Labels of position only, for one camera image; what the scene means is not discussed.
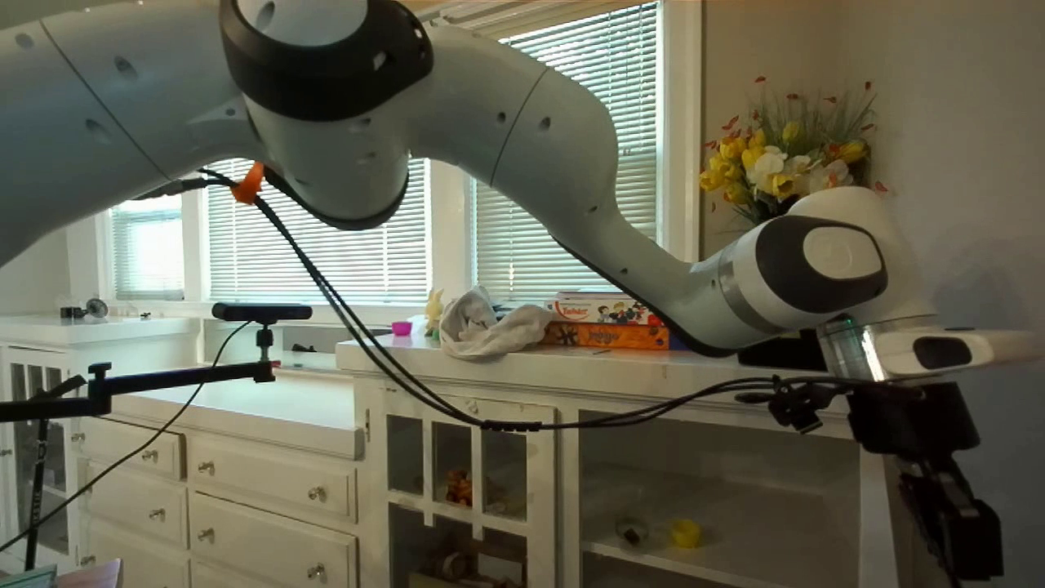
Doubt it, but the white glass-front cabinet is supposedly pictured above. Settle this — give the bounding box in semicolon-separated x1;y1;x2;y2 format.
336;341;865;588

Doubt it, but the middle window blind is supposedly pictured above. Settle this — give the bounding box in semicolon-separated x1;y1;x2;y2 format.
205;161;427;305

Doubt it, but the yellow white flower bouquet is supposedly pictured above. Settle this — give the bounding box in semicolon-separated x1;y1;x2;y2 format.
698;74;876;223

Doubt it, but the orange game box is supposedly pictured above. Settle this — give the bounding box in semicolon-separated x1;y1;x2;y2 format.
545;292;669;354

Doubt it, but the right window blind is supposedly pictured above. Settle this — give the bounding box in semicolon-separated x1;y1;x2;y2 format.
469;0;658;299

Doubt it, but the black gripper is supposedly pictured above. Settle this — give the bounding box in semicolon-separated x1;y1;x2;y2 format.
849;381;1003;581

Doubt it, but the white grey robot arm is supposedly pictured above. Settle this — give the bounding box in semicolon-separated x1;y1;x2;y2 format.
0;0;1033;578

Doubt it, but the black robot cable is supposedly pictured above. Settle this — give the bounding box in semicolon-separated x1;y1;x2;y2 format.
160;161;861;439

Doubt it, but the small pink cup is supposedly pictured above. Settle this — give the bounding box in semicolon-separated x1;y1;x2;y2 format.
393;319;411;341

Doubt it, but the black camera on boom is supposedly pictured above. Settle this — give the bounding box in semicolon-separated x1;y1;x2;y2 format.
0;305;313;420

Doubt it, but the window blind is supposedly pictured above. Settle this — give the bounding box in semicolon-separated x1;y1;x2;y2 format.
469;0;658;299
205;161;427;305

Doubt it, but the white drawer dresser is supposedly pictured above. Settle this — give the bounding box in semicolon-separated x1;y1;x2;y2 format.
75;378;363;588

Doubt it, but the white crumpled cloth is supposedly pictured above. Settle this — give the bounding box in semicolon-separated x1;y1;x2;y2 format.
436;292;550;360

